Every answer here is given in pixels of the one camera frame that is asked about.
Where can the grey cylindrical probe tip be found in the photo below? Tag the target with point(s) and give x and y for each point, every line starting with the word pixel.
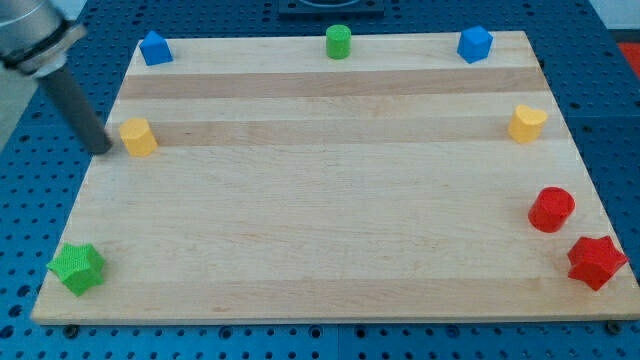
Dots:
pixel 70 100

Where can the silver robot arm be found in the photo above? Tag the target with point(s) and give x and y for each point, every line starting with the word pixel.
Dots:
pixel 35 39

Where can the yellow hexagon block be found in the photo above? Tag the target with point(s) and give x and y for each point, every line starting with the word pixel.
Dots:
pixel 137 137

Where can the blue pentagon block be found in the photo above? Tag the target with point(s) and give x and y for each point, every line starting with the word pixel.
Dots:
pixel 155 49

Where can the green star block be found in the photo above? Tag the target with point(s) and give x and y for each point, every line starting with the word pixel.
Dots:
pixel 78 267

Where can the wooden board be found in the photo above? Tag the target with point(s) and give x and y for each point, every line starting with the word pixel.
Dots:
pixel 289 187

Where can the green cylinder block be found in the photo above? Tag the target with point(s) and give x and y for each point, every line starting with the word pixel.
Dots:
pixel 338 41

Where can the blue cube block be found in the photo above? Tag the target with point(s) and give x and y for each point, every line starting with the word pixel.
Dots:
pixel 474 44

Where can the yellow heart block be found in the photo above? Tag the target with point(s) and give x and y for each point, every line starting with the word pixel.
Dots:
pixel 526 124

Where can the red cylinder block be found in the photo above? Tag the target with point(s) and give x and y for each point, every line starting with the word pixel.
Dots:
pixel 551 209

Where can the red star block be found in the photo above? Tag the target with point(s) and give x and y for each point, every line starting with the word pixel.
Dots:
pixel 595 261

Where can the dark blue base plate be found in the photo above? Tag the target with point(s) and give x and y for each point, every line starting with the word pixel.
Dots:
pixel 289 8

